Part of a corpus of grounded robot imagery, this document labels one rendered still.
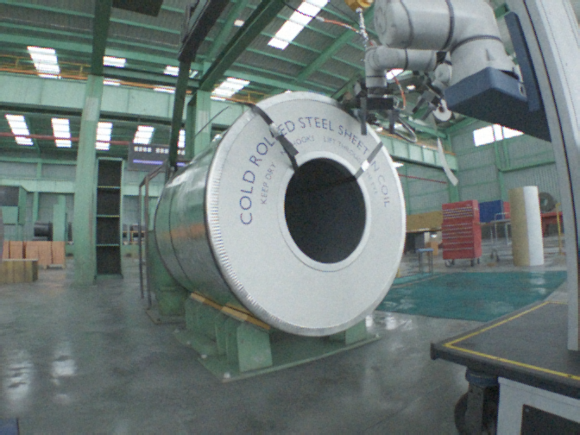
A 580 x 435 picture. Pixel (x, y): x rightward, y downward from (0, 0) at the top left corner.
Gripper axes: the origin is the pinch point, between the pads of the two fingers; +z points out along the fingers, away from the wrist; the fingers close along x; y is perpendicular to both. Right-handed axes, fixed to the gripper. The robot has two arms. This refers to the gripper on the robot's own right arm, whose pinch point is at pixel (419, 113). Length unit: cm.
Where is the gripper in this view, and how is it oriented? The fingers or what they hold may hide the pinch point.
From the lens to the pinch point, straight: 188.1
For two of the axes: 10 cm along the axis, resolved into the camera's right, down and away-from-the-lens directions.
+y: 8.5, 4.3, 3.2
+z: -5.3, 7.3, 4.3
